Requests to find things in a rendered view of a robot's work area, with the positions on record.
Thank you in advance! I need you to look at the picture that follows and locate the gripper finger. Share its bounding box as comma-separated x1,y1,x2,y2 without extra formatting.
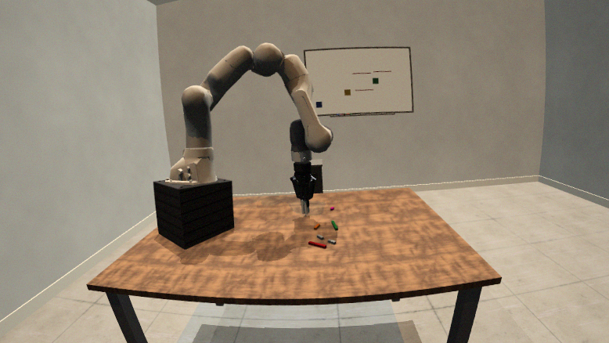
290,176,305,214
302,175,317,215

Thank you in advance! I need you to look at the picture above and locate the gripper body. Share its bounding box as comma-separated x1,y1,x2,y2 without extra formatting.
294,161,312,183

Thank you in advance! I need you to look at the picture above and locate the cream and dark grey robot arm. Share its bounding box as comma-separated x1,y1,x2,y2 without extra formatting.
165,43,333,185

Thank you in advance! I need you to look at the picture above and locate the red rod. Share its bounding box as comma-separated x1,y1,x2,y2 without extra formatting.
308,241,326,249

